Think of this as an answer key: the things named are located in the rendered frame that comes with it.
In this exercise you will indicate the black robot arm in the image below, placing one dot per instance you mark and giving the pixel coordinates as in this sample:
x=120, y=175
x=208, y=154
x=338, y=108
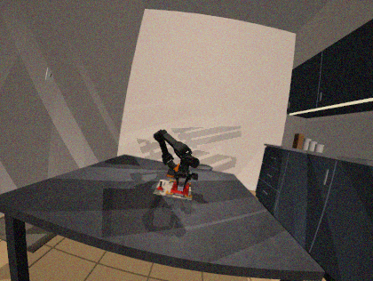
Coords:
x=180, y=150

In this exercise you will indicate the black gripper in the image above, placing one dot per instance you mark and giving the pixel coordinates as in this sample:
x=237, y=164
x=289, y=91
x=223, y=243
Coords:
x=172, y=172

